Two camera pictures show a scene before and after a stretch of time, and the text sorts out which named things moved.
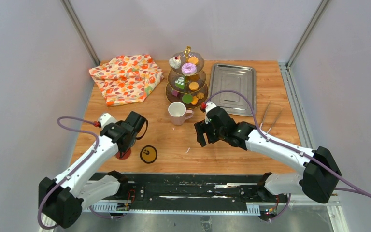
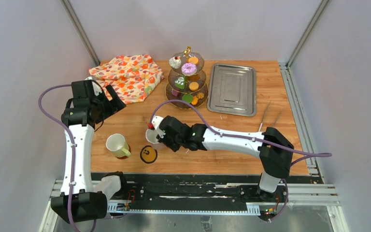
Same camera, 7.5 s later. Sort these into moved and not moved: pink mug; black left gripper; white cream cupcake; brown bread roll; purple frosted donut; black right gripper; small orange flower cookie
Moved: black left gripper; black right gripper; pink mug
Not moved: brown bread roll; small orange flower cookie; purple frosted donut; white cream cupcake
